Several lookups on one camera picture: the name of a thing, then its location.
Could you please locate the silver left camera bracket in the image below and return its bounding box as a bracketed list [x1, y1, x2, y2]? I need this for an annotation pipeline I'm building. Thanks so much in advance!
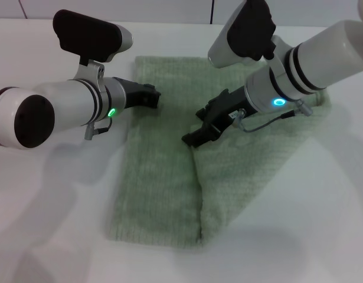
[76, 58, 106, 89]

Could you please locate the arm cable with plug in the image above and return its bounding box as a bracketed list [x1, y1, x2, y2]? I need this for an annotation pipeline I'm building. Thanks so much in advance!
[84, 116, 115, 141]
[233, 99, 313, 134]

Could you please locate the left arm cable with plug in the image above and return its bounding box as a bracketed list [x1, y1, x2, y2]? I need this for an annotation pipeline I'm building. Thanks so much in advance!
[84, 116, 115, 141]

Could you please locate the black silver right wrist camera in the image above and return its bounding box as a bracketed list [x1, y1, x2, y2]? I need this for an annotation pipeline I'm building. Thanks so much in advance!
[207, 0, 277, 70]

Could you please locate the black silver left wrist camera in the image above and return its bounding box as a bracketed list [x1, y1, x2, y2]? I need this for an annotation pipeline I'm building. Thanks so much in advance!
[53, 9, 135, 64]

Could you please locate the silver camera bracket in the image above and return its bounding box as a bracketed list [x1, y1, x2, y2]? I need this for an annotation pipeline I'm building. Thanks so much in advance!
[76, 58, 106, 89]
[268, 35, 292, 78]

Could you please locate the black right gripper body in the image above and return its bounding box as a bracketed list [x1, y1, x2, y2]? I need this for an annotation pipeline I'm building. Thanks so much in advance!
[204, 87, 259, 133]

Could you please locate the right arm cable with plug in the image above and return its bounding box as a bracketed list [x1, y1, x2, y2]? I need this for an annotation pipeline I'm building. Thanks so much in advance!
[233, 99, 313, 134]

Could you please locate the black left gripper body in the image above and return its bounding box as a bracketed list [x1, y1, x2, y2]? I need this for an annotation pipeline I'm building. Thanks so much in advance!
[113, 77, 145, 110]

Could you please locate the silver right camera bracket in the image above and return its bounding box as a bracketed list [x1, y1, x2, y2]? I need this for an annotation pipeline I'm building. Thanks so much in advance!
[268, 35, 292, 78]

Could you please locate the green ribbed terry towel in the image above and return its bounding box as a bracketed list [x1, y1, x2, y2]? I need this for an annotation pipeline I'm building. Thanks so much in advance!
[106, 55, 332, 246]

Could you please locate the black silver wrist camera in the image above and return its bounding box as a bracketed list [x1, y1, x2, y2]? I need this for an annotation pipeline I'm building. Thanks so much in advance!
[53, 9, 135, 64]
[207, 0, 277, 70]

